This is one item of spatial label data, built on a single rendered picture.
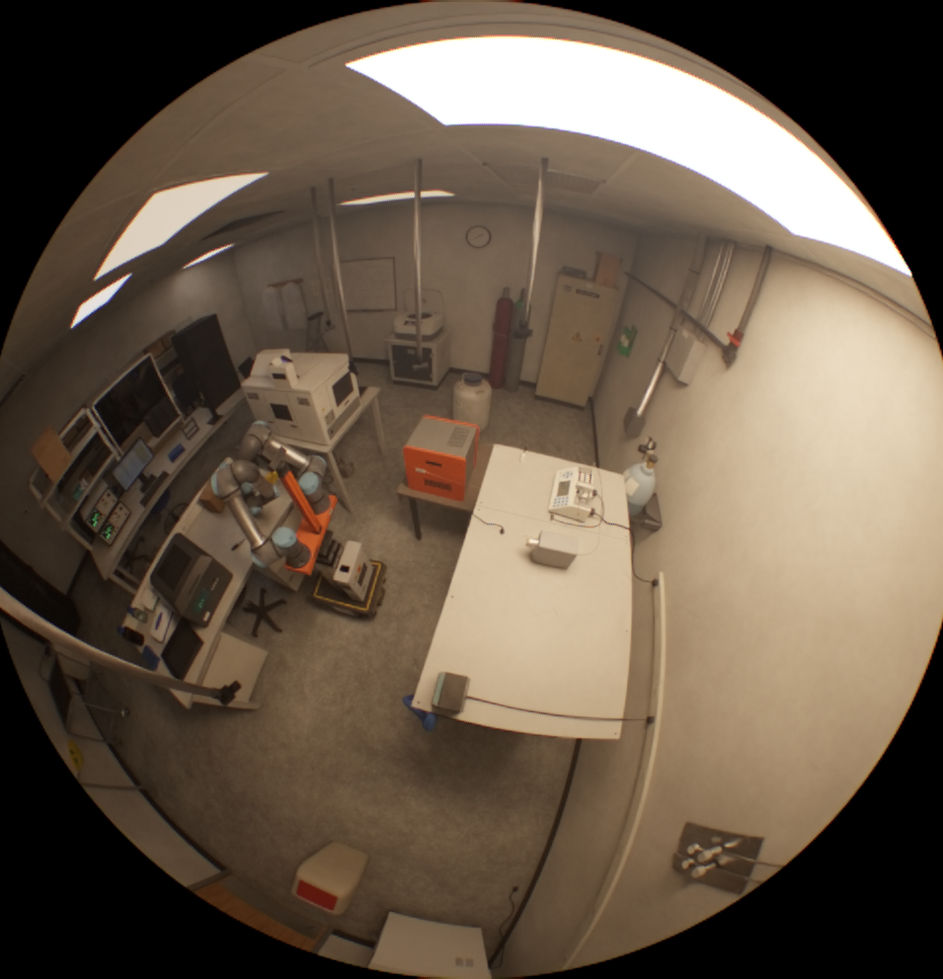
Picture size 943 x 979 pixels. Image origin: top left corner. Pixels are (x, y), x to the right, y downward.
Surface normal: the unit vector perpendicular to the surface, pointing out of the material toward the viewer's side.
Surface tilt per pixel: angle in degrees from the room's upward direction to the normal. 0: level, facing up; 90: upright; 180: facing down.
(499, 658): 0
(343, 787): 0
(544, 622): 0
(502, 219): 90
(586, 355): 90
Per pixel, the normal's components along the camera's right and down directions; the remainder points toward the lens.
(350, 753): 0.06, -0.63
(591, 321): -0.25, 0.74
